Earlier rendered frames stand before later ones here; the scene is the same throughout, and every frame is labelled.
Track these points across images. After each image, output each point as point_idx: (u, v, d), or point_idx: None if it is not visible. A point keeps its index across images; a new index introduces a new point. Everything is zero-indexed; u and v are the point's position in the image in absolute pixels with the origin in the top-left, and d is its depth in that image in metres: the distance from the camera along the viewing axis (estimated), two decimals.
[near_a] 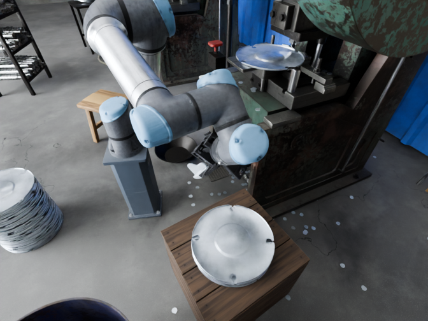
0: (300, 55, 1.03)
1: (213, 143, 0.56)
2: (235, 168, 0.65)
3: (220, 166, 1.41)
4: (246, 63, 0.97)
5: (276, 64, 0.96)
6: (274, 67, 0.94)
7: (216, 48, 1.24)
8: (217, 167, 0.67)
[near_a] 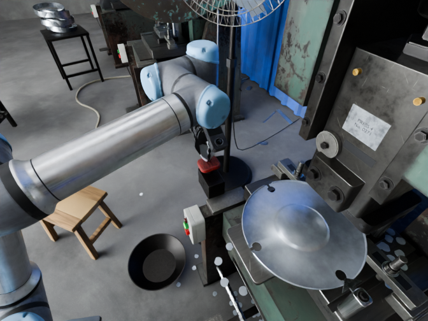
0: None
1: None
2: (213, 133, 0.65)
3: (216, 319, 0.98)
4: (261, 255, 0.53)
5: (319, 263, 0.51)
6: (316, 276, 0.49)
7: None
8: (200, 135, 0.69)
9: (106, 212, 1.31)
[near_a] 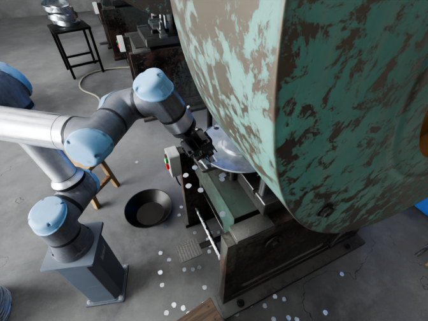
0: None
1: (186, 125, 0.58)
2: None
3: (192, 241, 1.25)
4: (216, 163, 0.78)
5: None
6: (251, 166, 0.77)
7: None
8: None
9: (107, 170, 1.59)
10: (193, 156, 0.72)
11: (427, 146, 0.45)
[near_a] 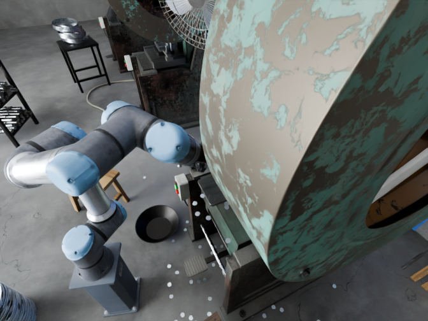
0: None
1: None
2: None
3: (199, 256, 1.38)
4: None
5: None
6: None
7: None
8: (202, 166, 0.66)
9: (118, 188, 1.72)
10: None
11: None
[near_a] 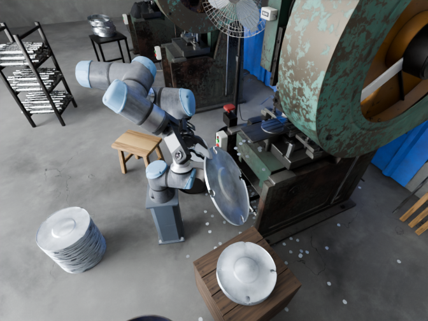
0: (238, 224, 0.79)
1: None
2: (172, 148, 0.67)
3: None
4: (212, 151, 0.83)
5: (214, 183, 0.76)
6: (209, 176, 0.75)
7: (230, 111, 1.57)
8: None
9: (160, 153, 2.08)
10: (200, 141, 0.74)
11: None
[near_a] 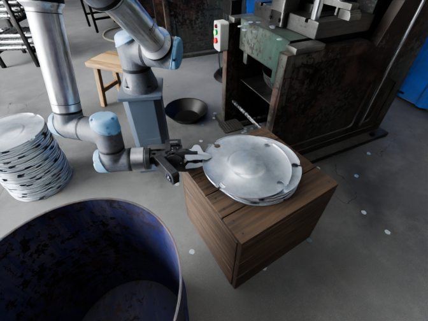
0: (275, 193, 0.69)
1: None
2: (164, 173, 0.73)
3: (233, 120, 1.37)
4: (212, 148, 0.82)
5: (223, 174, 0.74)
6: (213, 173, 0.74)
7: None
8: None
9: None
10: (187, 151, 0.76)
11: None
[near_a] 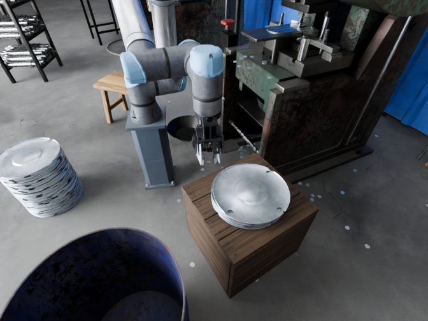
0: (275, 218, 0.82)
1: (213, 111, 0.59)
2: None
3: (230, 141, 1.49)
4: (221, 177, 0.96)
5: (231, 202, 0.87)
6: (223, 201, 0.87)
7: (228, 27, 1.32)
8: None
9: None
10: (196, 146, 0.72)
11: None
